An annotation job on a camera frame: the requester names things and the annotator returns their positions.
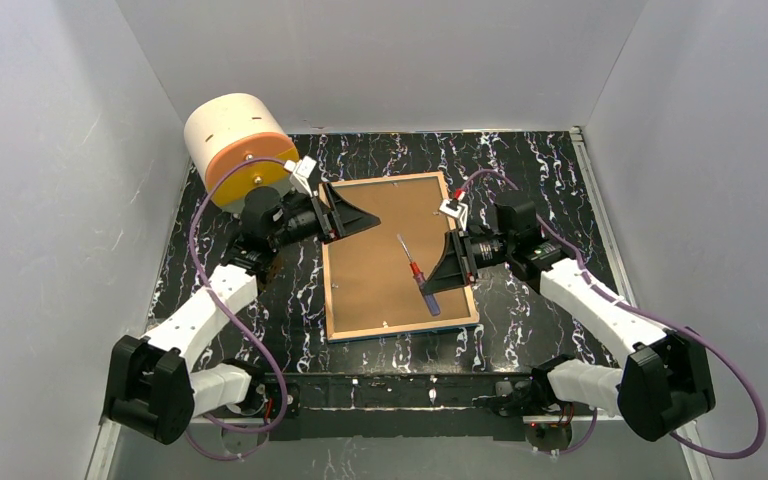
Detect blue red screwdriver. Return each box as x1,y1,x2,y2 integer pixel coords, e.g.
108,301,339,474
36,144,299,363
396,233,441,317

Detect blue wooden picture frame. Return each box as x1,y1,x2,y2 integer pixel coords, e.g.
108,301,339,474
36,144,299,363
318,171,481,344

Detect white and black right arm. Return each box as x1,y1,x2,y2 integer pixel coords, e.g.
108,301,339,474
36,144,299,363
421,196,716,441

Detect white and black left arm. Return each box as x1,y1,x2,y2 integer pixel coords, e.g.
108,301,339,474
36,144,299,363
102,183,381,445

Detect white cylindrical drawer box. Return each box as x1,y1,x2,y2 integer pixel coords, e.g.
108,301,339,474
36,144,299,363
184,93,300,214

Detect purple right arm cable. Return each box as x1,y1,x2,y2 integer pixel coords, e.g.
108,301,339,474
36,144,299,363
453,168,768,461

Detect brown frame backing board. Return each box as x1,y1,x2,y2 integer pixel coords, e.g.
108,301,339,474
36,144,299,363
325,177,473,335

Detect black front mounting rail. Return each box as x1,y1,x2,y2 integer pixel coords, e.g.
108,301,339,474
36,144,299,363
201,374,574,444

